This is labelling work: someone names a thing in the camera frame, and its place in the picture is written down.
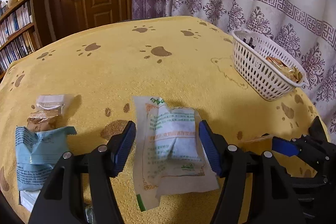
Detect light blue snack packet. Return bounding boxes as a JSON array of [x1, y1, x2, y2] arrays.
[[15, 126, 76, 191]]

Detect white green snack packet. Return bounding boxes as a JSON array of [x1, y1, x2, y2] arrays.
[[133, 96, 219, 211]]

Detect dark blue silver packet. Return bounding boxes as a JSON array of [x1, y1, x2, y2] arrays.
[[19, 190, 41, 213]]

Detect orange snack packets in basket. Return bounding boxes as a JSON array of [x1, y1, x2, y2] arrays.
[[266, 56, 302, 83]]

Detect white plastic basket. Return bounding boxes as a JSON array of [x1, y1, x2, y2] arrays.
[[231, 29, 310, 101]]

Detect brown foil snack packet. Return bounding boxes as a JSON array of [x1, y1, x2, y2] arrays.
[[27, 110, 59, 132]]

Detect small white snack packet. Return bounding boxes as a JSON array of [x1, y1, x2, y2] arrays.
[[36, 94, 74, 114]]

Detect yellow paw print tablecloth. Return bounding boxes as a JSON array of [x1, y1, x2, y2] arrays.
[[1, 16, 320, 222]]

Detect wooden bookshelf with books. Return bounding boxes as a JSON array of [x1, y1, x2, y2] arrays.
[[1, 0, 52, 78]]

